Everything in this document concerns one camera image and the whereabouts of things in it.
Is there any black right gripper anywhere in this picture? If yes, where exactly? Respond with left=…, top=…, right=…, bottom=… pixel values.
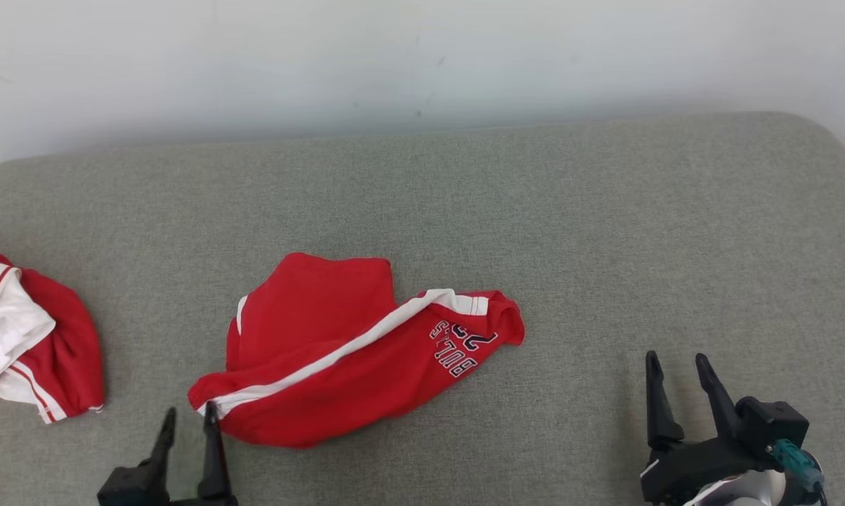
left=640, top=351, right=810, bottom=504

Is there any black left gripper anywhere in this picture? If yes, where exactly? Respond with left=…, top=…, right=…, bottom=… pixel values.
left=98, top=401, right=240, bottom=506

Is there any red basketball shorts white stripe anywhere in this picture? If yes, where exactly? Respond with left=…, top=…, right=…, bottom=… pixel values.
left=188, top=252, right=526, bottom=449

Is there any grey fabric sofa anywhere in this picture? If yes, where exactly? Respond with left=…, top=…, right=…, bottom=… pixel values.
left=0, top=111, right=845, bottom=506

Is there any black cable with teal plug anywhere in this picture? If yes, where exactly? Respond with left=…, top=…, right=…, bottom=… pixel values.
left=770, top=439, right=827, bottom=506

